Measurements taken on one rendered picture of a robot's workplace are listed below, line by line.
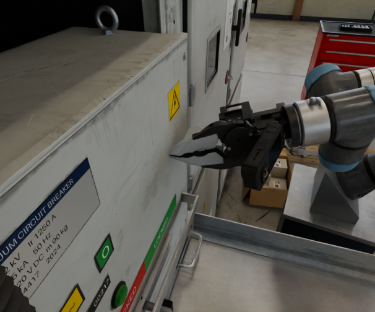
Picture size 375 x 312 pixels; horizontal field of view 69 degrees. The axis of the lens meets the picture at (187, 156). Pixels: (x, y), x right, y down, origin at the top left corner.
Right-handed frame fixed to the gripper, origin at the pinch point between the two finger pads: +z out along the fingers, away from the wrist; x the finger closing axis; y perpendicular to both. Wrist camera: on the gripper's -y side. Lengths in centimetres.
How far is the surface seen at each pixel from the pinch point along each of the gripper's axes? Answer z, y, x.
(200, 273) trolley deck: 4.7, -0.6, -37.6
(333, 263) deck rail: -29, 3, -46
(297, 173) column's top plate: -33, 51, -58
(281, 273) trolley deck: -15.3, 0.3, -43.1
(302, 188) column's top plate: -32, 42, -58
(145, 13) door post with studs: 1.5, 19.0, 19.6
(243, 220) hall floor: -4, 86, -128
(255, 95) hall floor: -43, 288, -140
